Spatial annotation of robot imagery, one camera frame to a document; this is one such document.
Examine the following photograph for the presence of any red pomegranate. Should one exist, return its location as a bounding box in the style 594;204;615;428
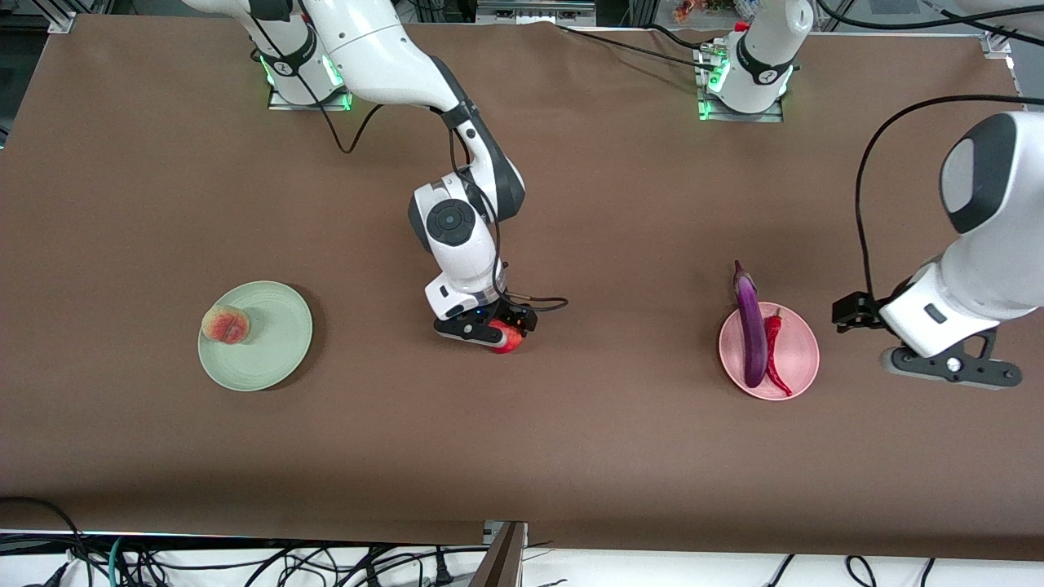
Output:
488;320;524;355

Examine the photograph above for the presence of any red chili pepper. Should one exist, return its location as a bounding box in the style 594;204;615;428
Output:
763;307;794;398

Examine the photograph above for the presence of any purple eggplant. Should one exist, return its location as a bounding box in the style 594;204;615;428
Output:
732;259;770;389

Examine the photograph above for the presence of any pink yellow peach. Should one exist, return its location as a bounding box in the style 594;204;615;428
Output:
201;304;252;346

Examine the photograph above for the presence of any pink round plate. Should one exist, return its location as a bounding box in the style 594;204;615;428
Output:
718;302;821;402

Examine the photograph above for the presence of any brown table cover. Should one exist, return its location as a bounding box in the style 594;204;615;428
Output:
0;15;1044;563

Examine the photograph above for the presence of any green round plate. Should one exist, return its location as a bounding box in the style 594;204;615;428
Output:
197;280;314;393

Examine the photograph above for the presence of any grey metal box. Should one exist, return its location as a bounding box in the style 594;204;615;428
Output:
476;0;598;25

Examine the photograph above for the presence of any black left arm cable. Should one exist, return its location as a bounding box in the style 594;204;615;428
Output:
816;0;1044;301

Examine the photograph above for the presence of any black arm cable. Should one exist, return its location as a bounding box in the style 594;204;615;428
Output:
816;0;1044;301
245;0;569;315

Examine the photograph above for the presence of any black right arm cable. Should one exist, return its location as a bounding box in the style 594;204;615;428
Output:
245;0;569;315

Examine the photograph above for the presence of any aluminium profile post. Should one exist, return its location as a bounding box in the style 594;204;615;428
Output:
469;520;529;587

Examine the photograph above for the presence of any aluminium frame corner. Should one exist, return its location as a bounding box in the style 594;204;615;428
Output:
983;0;1044;58
33;0;78;35

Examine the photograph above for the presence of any black cable across table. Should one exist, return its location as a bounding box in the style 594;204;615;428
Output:
557;23;720;69

